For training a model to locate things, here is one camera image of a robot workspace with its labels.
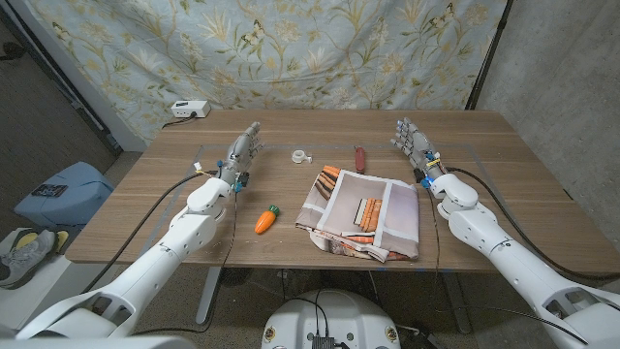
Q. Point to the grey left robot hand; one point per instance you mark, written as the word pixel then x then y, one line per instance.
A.
pixel 237 157

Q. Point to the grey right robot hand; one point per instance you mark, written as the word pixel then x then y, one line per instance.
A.
pixel 420 148

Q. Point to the beige orange printed cloth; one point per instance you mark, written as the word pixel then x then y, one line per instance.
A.
pixel 349 208

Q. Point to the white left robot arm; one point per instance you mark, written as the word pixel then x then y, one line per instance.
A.
pixel 164 252

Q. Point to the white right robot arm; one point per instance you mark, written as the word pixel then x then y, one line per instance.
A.
pixel 508 262

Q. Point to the white tape roll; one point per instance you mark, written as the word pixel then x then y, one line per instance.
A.
pixel 298 156

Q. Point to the red swiss knife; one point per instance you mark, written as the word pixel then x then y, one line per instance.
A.
pixel 360 159

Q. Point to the orange toy carrot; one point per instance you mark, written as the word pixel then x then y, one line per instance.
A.
pixel 265 221

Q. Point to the white power box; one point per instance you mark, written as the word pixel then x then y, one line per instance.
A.
pixel 190 108

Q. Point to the black backdrop stand pole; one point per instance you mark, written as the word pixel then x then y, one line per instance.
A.
pixel 489 54

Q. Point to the floral light blue backdrop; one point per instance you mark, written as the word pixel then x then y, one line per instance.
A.
pixel 290 48

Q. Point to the white table leg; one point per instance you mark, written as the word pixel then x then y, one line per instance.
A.
pixel 457 303
pixel 208 295

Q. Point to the blue plastic storage bin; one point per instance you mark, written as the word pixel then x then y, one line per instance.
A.
pixel 63 208

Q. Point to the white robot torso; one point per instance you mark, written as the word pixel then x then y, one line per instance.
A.
pixel 334 315

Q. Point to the shoe with yellow insole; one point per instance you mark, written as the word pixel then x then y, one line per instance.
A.
pixel 29 237

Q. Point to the white robot chest cover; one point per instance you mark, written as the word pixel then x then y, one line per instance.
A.
pixel 97 343

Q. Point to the grey sneaker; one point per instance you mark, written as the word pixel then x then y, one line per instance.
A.
pixel 26 259

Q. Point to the dark wall rail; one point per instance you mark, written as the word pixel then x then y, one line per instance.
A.
pixel 58 80

